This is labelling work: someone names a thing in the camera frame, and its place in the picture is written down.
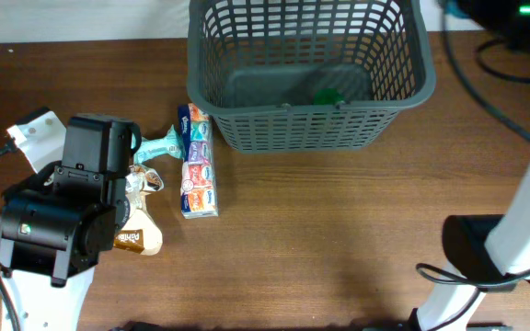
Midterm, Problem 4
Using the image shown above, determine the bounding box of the grey plastic lattice basket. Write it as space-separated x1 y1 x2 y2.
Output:
187 0 436 154

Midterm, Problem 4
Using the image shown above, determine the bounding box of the green capped jar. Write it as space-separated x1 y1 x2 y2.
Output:
313 88 345 106

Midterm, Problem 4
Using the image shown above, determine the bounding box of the blue lidded round tin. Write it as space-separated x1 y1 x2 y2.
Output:
442 0 469 19

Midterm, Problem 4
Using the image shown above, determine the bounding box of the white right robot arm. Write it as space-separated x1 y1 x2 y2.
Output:
408 1 530 330

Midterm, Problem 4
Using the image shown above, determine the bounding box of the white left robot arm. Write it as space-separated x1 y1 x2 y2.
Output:
0 108 142 330

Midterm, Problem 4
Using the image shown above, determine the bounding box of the colourful Kleenex tissue pack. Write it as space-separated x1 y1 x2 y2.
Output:
178 103 218 219

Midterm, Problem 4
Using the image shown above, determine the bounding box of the brown cream snack bag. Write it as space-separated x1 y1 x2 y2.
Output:
113 165 164 256

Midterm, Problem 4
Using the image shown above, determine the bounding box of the mint green wipes packet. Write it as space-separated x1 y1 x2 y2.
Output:
132 126 183 165

